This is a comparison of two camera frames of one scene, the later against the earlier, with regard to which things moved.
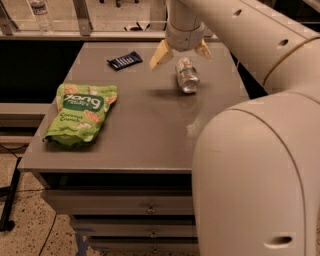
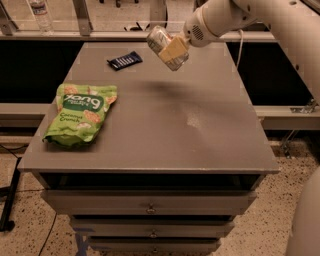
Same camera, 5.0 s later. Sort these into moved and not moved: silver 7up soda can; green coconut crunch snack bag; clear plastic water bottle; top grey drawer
Moved: silver 7up soda can
Not moved: top grey drawer; clear plastic water bottle; green coconut crunch snack bag
